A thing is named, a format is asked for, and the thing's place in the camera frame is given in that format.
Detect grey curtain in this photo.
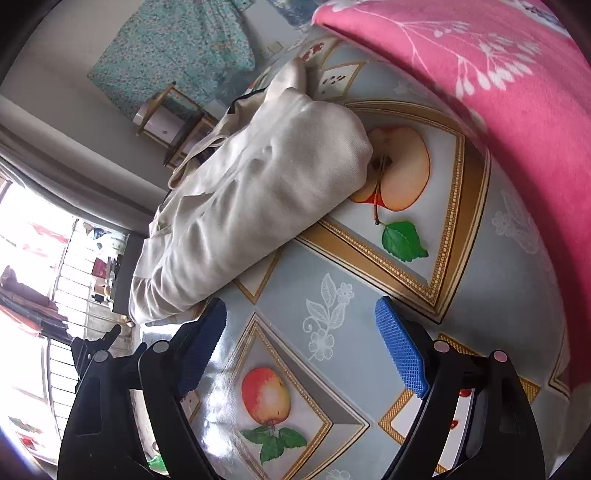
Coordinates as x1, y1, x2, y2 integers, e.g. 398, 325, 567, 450
0, 97, 160, 232

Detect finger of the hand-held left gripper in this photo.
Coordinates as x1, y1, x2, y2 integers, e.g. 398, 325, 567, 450
70, 324, 122, 378

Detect pink floral blanket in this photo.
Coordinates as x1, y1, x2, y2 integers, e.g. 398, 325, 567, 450
311, 0, 591, 394

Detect pink hanging garment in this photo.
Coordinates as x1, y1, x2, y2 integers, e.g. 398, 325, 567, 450
25, 220, 71, 251

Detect grey box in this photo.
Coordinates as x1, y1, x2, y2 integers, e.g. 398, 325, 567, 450
112, 233, 149, 315

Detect red patterned hanging cloth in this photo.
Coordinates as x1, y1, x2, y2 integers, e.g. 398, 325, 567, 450
7, 415, 47, 450

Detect metal window railing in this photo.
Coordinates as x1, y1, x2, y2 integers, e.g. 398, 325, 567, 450
41, 217, 140, 418

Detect fruit print tablecloth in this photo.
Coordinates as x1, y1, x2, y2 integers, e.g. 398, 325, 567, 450
129, 34, 574, 480

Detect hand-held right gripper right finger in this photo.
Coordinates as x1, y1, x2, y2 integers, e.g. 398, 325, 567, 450
375, 296, 546, 480

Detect teal floral cloth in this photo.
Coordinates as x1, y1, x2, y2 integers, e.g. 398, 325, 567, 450
88, 0, 257, 117

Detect beige zip jacket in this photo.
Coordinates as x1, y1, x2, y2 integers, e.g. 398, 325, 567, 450
128, 58, 374, 326

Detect dark hanging garments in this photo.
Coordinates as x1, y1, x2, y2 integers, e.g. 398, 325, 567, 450
0, 265, 71, 339

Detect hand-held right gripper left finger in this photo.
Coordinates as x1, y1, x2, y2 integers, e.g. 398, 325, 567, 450
58, 298, 228, 480

